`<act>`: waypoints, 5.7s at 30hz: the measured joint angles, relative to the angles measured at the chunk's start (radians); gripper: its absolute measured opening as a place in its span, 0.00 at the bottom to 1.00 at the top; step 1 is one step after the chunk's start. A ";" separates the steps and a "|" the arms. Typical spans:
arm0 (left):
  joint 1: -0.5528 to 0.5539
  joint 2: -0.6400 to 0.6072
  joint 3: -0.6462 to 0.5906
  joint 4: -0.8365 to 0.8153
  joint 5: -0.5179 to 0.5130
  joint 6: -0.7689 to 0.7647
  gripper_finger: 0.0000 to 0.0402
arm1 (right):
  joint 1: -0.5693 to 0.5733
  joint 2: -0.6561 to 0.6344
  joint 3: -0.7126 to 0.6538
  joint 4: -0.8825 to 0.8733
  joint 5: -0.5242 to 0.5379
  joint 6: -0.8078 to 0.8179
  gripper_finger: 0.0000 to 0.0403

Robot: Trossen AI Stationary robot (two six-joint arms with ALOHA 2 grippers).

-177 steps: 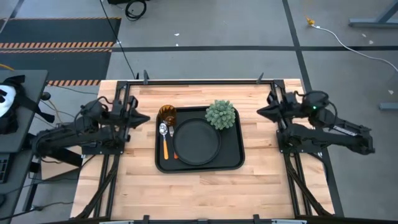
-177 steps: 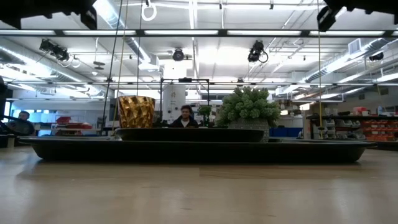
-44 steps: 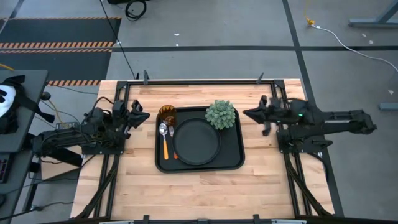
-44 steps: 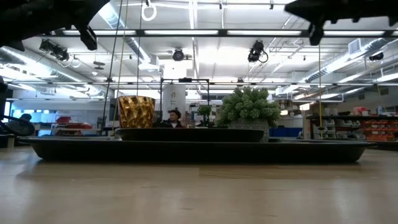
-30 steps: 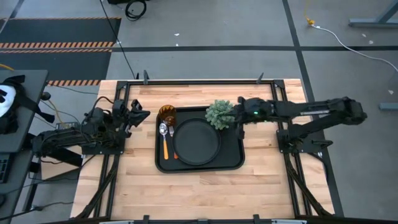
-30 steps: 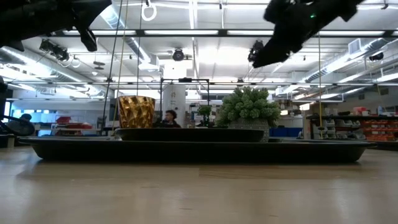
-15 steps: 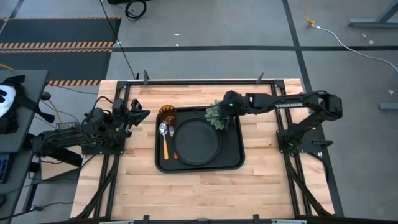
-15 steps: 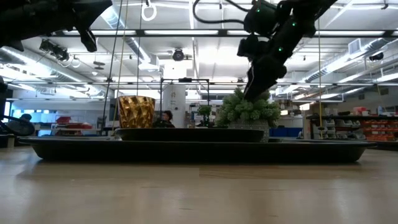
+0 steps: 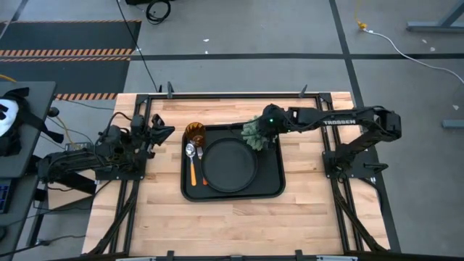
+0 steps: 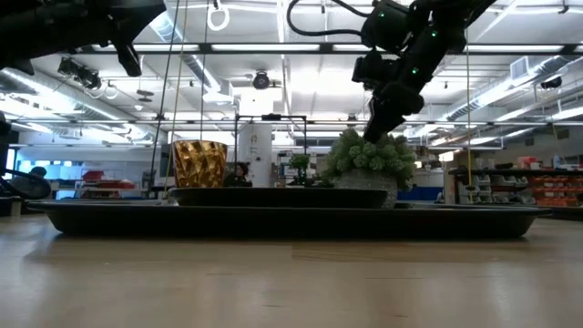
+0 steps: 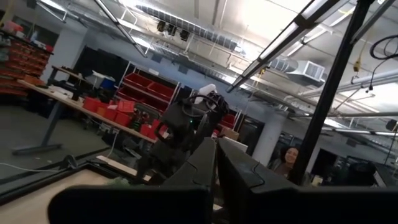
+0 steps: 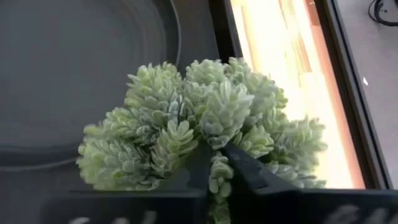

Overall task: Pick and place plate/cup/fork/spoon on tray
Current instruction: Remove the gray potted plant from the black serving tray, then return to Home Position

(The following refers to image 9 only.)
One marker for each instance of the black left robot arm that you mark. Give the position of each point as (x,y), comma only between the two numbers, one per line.
(72,161)

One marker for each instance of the grey table leg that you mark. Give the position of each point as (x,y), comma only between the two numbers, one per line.
(438,23)

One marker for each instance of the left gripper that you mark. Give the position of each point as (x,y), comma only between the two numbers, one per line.
(145,132)

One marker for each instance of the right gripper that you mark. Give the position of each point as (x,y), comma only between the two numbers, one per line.
(275,121)

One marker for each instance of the black side desk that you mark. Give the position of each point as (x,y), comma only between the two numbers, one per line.
(21,159)

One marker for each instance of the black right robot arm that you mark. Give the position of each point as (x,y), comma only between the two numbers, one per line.
(340,121)

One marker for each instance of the green succulent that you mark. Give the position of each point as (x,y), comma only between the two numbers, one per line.
(253,136)

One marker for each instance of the black striped floor mat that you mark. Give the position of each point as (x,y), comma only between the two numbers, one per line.
(69,36)

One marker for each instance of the black rectangular tray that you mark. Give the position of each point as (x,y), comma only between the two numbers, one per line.
(270,174)

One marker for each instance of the yellow plug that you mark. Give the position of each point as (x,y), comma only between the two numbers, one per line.
(361,25)

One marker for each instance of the gold crinkled packet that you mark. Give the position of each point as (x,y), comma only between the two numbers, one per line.
(195,132)

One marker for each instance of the black aluminium table frame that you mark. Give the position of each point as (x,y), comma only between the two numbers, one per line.
(232,96)

